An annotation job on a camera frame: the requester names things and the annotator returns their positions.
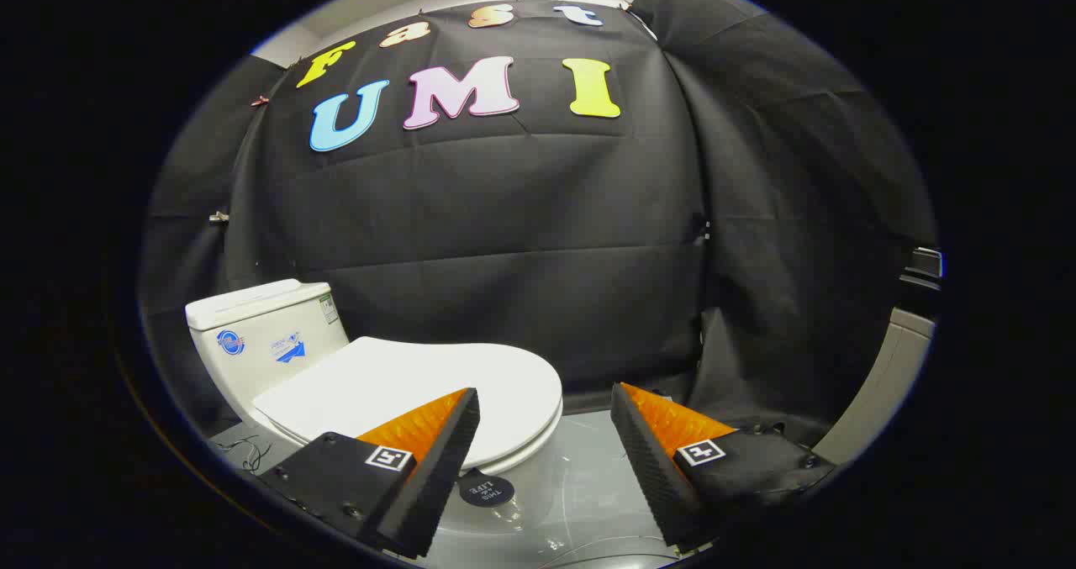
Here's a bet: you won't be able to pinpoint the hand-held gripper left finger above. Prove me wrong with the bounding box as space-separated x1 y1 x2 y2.
256 387 481 560

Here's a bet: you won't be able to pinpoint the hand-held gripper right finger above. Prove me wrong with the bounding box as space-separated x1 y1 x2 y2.
610 382 837 551

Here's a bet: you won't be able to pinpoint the white toilet lid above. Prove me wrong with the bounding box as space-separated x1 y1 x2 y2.
252 336 563 470

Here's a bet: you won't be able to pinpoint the white toilet seat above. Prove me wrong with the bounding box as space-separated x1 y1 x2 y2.
471 401 563 477

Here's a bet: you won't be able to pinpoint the white ceramic toilet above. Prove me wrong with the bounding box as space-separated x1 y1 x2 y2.
185 279 556 479

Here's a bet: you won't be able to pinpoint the round black floor sticker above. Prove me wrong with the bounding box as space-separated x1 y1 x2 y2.
459 468 515 508

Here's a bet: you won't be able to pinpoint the thin loose cables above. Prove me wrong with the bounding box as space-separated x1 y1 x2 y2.
210 435 275 475

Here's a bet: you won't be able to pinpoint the dark wall fixture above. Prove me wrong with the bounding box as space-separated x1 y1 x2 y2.
899 247 944 292

